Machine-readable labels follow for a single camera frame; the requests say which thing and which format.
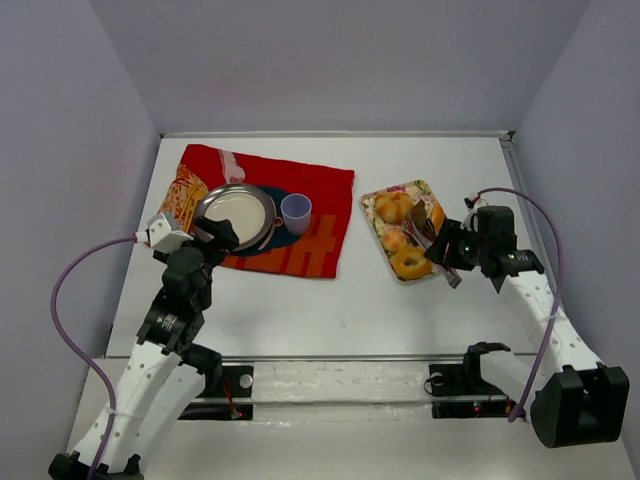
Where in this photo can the metal plate cream centre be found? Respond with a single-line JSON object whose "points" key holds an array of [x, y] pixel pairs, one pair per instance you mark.
{"points": [[249, 209]]}

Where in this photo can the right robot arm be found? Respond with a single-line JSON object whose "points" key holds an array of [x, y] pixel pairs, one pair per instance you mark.
{"points": [[568, 394]]}

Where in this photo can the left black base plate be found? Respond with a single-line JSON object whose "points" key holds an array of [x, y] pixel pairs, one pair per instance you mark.
{"points": [[227, 399]]}

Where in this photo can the glazed ring doughnut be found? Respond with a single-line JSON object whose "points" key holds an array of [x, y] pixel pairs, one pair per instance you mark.
{"points": [[410, 263]]}

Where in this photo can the brown chocolate croissant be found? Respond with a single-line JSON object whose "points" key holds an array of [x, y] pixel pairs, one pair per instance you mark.
{"points": [[419, 220]]}

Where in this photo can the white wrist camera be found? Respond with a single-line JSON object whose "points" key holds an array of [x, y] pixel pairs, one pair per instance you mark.
{"points": [[162, 234], [472, 204]]}

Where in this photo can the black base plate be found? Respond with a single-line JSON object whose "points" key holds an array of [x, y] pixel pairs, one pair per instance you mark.
{"points": [[227, 399], [455, 396]]}

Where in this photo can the metal tongs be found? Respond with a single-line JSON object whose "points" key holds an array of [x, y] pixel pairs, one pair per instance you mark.
{"points": [[451, 275]]}

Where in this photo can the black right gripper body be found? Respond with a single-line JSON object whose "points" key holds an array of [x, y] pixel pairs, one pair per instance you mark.
{"points": [[451, 245]]}

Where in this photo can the floral serving tray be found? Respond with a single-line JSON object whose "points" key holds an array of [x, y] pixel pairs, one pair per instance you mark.
{"points": [[418, 190]]}

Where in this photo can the small round bread bun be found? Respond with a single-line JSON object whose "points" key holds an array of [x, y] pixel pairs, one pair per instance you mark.
{"points": [[393, 240]]}

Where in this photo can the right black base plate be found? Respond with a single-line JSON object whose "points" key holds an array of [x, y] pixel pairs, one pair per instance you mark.
{"points": [[455, 396]]}

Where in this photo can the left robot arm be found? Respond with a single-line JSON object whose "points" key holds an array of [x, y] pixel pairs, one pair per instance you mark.
{"points": [[166, 369]]}

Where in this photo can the red patterned cloth mat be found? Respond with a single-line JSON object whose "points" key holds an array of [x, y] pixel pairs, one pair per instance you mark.
{"points": [[313, 255]]}

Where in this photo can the lilac plastic cup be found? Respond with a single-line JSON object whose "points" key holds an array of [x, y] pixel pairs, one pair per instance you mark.
{"points": [[296, 213]]}

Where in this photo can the round knotted bread roll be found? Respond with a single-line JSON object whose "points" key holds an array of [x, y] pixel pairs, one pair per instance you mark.
{"points": [[393, 207]]}

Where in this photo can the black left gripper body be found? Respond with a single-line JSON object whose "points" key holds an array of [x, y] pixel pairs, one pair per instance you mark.
{"points": [[212, 235]]}

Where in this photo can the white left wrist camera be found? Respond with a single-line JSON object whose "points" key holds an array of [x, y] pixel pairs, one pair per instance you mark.
{"points": [[162, 234]]}

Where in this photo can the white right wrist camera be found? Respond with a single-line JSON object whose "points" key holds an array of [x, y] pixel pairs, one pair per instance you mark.
{"points": [[472, 204]]}

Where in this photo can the oval glazed bread roll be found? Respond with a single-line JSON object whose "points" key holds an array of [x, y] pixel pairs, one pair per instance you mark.
{"points": [[437, 217]]}

